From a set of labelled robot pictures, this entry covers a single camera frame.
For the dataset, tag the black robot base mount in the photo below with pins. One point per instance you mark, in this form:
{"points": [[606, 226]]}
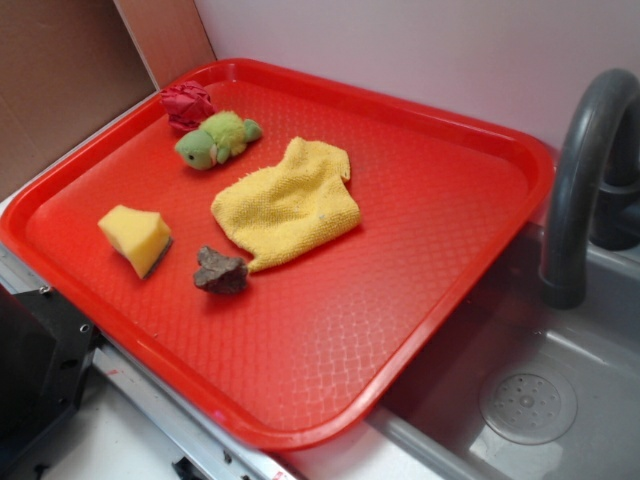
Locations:
{"points": [[47, 345]]}

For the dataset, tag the yellow microfiber cloth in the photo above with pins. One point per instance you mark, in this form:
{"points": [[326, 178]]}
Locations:
{"points": [[282, 212]]}

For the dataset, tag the brown rock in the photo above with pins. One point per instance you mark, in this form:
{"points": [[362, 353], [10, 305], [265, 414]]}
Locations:
{"points": [[220, 274]]}

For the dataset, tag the red plastic tray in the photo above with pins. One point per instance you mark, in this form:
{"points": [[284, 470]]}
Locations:
{"points": [[309, 347]]}

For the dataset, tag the grey plastic sink basin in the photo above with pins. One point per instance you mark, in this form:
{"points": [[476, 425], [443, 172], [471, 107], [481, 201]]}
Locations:
{"points": [[509, 388]]}

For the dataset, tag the grey curved faucet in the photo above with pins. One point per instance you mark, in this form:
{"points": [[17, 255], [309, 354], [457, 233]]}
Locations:
{"points": [[595, 197]]}

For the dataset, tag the silver metal rail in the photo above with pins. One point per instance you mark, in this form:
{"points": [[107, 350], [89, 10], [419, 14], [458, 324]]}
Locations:
{"points": [[128, 426]]}

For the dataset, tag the brown cardboard panel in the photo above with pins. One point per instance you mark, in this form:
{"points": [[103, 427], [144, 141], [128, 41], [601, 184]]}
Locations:
{"points": [[70, 67]]}

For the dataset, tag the crumpled red paper ball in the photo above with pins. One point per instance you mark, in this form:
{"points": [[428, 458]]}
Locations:
{"points": [[187, 105]]}

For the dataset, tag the green plush turtle toy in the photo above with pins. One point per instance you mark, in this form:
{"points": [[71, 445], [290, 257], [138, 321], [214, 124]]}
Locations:
{"points": [[218, 139]]}

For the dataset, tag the yellow sponge piece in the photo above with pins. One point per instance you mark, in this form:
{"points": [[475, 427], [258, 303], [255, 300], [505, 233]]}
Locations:
{"points": [[141, 237]]}

